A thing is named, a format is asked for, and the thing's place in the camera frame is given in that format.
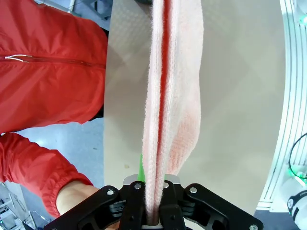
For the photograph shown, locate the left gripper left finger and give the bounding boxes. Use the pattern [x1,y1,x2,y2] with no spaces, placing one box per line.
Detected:
[44,153,148,230]

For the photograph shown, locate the red-sleeved right forearm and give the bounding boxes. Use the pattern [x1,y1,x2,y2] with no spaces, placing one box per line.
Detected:
[0,132,94,219]

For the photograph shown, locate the black trousers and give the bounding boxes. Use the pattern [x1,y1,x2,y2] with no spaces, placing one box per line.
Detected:
[87,109,106,123]

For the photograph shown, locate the black looped cable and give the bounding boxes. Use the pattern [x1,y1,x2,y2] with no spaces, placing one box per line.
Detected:
[288,132,307,178]

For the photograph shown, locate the person in red jacket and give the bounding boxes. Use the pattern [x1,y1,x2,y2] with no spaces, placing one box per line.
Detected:
[0,0,108,219]

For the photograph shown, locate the pink towel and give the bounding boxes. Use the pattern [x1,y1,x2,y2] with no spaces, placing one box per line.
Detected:
[141,0,205,226]

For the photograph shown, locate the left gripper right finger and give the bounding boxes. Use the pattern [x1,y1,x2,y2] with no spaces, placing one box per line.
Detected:
[159,173,264,230]

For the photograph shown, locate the person's right hand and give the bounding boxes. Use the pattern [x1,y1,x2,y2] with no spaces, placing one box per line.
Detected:
[56,180,121,230]

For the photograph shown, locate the white slotted frame rail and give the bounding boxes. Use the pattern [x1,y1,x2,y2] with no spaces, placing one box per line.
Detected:
[257,0,307,213]

